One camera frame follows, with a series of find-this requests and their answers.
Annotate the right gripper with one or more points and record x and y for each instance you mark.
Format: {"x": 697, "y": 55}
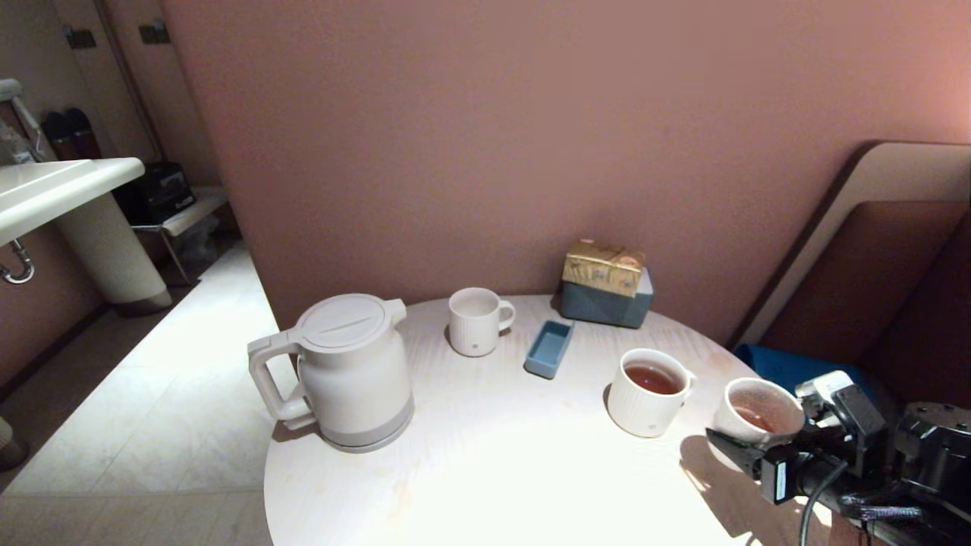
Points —
{"x": 804, "y": 478}

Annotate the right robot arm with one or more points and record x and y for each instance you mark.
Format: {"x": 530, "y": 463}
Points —
{"x": 937, "y": 455}

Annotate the white ribbed mug with tea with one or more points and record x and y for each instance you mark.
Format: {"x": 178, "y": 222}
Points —
{"x": 641, "y": 409}
{"x": 740, "y": 425}

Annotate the white electric kettle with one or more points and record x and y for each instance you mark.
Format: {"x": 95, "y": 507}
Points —
{"x": 356, "y": 394}

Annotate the white kettle lid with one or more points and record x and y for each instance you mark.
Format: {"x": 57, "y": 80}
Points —
{"x": 341, "y": 322}

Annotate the blue seat cushion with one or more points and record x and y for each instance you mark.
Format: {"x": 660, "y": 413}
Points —
{"x": 781, "y": 365}

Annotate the blue-grey tissue box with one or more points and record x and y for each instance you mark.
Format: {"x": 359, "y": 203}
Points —
{"x": 603, "y": 307}

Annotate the small blue rectangular tray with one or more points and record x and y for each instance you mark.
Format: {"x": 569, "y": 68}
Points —
{"x": 548, "y": 350}

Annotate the gold patterned tissue pack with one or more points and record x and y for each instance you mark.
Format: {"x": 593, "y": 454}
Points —
{"x": 603, "y": 267}

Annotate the beige and brown padded bench back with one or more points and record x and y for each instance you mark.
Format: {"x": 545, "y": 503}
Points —
{"x": 872, "y": 258}

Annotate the empty white ribbed mug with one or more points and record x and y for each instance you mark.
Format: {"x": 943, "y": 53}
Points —
{"x": 472, "y": 330}

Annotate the low pale bench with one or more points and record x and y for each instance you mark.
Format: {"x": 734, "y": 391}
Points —
{"x": 193, "y": 208}

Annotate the black box appliance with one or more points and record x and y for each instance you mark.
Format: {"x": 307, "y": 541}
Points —
{"x": 155, "y": 189}

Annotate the dark bottle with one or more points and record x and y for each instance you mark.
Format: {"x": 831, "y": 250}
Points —
{"x": 82, "y": 133}
{"x": 57, "y": 135}

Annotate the white washbasin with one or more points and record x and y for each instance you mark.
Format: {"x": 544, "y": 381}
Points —
{"x": 45, "y": 189}

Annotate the chrome drain pipe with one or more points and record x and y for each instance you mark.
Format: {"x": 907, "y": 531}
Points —
{"x": 20, "y": 269}

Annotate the silver faucet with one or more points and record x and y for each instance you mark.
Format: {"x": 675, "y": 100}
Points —
{"x": 21, "y": 106}

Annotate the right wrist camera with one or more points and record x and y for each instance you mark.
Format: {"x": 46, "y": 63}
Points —
{"x": 853, "y": 425}

